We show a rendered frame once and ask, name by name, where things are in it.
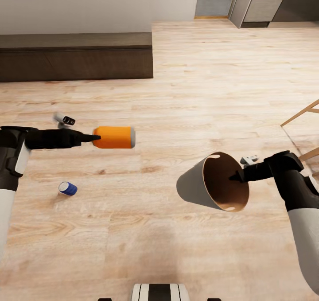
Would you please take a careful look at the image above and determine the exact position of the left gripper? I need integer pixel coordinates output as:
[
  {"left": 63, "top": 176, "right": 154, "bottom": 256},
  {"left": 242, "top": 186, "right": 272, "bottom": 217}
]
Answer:
[{"left": 42, "top": 129, "right": 101, "bottom": 149}]

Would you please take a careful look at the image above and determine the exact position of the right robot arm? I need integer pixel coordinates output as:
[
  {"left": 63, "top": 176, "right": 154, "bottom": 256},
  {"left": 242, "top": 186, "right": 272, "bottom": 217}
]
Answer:
[{"left": 229, "top": 150, "right": 319, "bottom": 295}]

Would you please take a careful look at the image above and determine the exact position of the trash can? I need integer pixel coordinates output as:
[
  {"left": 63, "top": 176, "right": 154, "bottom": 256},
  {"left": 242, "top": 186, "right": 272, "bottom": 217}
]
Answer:
[{"left": 176, "top": 152, "right": 250, "bottom": 213}]

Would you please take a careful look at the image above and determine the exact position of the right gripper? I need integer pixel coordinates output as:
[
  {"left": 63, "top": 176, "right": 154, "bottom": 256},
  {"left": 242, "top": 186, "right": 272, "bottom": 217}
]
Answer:
[{"left": 229, "top": 163, "right": 265, "bottom": 183}]

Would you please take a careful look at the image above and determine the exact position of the can of soda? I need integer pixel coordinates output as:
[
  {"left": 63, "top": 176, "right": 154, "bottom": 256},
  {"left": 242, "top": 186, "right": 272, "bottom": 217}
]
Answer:
[
  {"left": 58, "top": 182, "right": 78, "bottom": 196},
  {"left": 92, "top": 126, "right": 136, "bottom": 149}
]

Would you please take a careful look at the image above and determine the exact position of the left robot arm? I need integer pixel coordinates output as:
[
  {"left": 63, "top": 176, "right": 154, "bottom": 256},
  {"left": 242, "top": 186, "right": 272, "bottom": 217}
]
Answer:
[{"left": 0, "top": 111, "right": 101, "bottom": 257}]

